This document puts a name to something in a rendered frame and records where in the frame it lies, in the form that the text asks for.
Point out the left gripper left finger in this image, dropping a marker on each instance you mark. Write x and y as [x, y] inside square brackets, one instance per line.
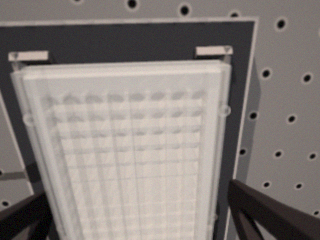
[33, 213]

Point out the clear plastic plate lid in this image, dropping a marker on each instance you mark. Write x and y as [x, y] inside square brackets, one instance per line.
[128, 153]

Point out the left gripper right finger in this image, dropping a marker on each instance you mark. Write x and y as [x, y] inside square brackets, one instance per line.
[281, 221]

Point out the grey perforated base plate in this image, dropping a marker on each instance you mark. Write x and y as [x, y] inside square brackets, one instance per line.
[280, 146]

